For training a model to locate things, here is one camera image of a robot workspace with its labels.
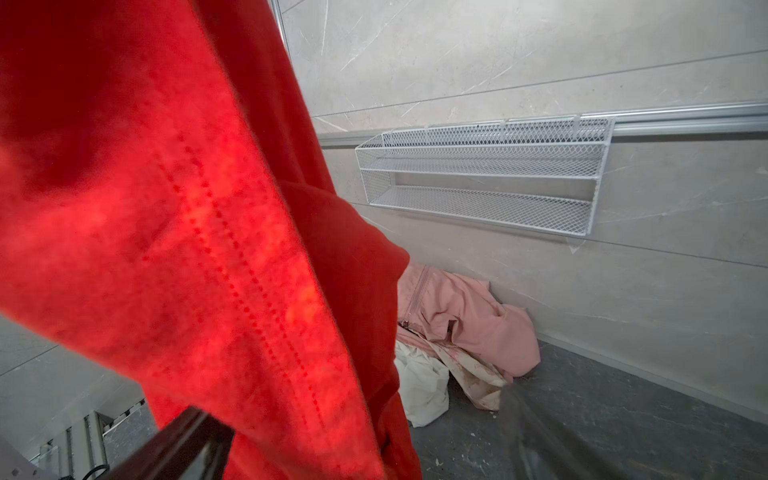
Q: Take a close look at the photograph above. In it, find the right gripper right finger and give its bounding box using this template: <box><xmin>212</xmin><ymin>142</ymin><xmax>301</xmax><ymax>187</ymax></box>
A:
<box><xmin>499</xmin><ymin>384</ymin><xmax>622</xmax><ymax>479</ymax></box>

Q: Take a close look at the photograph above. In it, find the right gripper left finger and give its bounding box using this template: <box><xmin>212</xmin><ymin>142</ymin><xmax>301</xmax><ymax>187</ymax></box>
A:
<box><xmin>102</xmin><ymin>407</ymin><xmax>234</xmax><ymax>480</ymax></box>

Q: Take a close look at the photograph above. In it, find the red cloth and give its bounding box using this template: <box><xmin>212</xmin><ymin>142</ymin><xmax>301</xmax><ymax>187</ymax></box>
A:
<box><xmin>1</xmin><ymin>1</ymin><xmax>421</xmax><ymax>479</ymax></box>

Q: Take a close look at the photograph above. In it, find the cream patterned cloth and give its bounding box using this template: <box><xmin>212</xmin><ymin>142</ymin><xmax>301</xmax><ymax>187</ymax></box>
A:
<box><xmin>397</xmin><ymin>326</ymin><xmax>507</xmax><ymax>411</ymax></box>

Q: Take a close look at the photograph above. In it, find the white cloth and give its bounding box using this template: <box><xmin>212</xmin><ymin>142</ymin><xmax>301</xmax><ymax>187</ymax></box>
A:
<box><xmin>394</xmin><ymin>341</ymin><xmax>450</xmax><ymax>428</ymax></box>

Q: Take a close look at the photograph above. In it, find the pink garment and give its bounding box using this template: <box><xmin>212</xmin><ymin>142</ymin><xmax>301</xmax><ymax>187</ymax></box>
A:
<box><xmin>398</xmin><ymin>262</ymin><xmax>541</xmax><ymax>381</ymax></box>

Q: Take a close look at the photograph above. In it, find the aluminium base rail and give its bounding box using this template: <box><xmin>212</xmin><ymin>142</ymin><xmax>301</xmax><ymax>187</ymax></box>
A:
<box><xmin>29</xmin><ymin>399</ymin><xmax>157</xmax><ymax>479</ymax></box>

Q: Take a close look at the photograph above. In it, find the white wire mesh basket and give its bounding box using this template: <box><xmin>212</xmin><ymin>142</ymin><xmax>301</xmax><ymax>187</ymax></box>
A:
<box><xmin>355</xmin><ymin>115</ymin><xmax>615</xmax><ymax>237</ymax></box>

